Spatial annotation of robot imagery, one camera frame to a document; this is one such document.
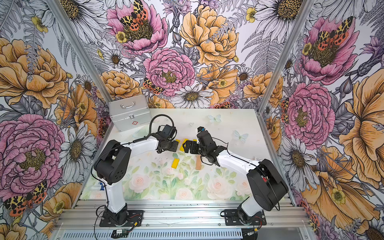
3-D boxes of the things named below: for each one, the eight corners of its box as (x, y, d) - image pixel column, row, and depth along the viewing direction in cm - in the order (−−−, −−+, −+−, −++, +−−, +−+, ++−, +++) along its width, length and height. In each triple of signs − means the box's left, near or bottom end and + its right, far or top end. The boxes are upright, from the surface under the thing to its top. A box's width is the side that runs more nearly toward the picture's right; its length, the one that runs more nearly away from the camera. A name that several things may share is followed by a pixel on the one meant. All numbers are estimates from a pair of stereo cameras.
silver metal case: (119, 134, 110) (109, 119, 98) (118, 117, 122) (109, 100, 109) (153, 125, 116) (148, 109, 103) (149, 109, 128) (143, 93, 115)
